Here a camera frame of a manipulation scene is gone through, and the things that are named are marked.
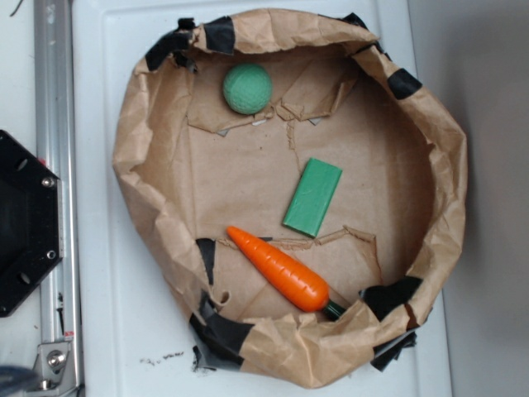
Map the orange plastic toy carrot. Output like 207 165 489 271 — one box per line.
226 226 346 321

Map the green rectangular block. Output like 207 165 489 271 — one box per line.
283 158 342 237

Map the aluminium extrusion rail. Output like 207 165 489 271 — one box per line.
34 1 82 343

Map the metal corner bracket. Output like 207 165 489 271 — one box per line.
33 340 83 396

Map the white plastic tray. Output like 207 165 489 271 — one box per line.
72 1 452 396

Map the green foam ball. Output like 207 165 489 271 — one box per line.
222 63 273 115

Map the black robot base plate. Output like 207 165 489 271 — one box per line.
1 131 62 318

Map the brown paper bag basin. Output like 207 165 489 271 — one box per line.
112 8 468 388

